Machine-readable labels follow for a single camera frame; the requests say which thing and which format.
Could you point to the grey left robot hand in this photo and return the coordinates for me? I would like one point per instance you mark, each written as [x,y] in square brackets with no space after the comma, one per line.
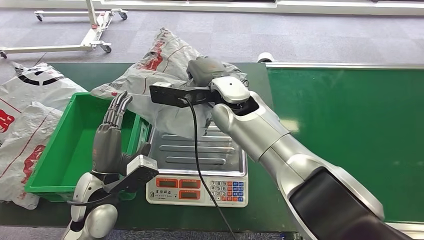
[107,152]

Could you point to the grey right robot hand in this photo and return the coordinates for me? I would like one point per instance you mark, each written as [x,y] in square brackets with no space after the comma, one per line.
[205,71]

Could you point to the grey plastic mailer package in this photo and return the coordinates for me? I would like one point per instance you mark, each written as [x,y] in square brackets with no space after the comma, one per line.
[165,66]

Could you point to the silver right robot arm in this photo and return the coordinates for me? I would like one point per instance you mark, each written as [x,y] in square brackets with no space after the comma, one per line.
[281,149]

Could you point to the green plastic basket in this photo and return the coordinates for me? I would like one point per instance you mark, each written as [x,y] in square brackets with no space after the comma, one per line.
[69,155]

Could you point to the electronic weighing scale steel pan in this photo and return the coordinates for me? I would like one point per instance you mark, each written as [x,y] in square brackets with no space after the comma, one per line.
[185,188]

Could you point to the white bag with red print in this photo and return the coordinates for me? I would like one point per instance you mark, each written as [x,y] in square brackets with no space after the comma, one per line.
[20,145]

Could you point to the green conveyor belt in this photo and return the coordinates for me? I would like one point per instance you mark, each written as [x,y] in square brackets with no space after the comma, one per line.
[348,116]

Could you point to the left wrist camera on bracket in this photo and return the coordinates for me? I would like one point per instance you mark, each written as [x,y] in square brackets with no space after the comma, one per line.
[140,169]

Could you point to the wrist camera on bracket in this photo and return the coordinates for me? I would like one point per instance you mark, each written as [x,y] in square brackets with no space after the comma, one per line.
[140,169]
[169,96]

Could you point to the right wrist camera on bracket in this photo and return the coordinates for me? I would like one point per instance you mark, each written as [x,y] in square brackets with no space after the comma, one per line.
[169,96]

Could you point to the white wheeled stand frame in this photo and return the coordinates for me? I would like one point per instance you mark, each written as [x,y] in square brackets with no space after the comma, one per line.
[94,30]

